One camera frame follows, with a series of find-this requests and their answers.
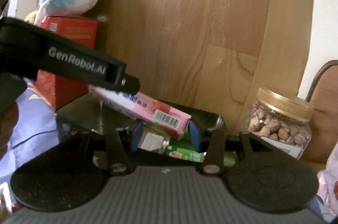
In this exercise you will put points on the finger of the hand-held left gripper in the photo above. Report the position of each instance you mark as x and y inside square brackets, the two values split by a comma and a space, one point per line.
[131, 84]

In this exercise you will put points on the pink snack box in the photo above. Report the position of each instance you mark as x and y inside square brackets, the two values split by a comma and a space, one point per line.
[148, 109]

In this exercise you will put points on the yellow duck plush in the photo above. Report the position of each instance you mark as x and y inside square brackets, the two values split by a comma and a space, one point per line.
[31, 17]

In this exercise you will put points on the pink twisted-snack bag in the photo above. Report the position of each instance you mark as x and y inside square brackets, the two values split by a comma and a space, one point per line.
[328, 181]

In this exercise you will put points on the wooden headboard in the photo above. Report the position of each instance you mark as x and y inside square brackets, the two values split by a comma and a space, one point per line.
[198, 28]

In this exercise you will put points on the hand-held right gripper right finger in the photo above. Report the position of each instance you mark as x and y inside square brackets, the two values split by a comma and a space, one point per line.
[196, 135]

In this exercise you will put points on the black rectangular box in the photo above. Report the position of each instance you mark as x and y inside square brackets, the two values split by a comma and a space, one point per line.
[87, 113]

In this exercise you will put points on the red gift box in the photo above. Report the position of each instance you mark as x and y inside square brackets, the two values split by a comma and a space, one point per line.
[68, 31]

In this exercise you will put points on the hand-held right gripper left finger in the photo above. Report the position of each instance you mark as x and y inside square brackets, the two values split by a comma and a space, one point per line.
[136, 137]

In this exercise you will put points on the clear nut jar gold lid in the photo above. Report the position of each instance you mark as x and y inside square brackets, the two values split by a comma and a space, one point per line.
[280, 123]

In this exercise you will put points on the dark green cracker packet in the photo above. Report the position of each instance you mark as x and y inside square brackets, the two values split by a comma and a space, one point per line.
[182, 151]

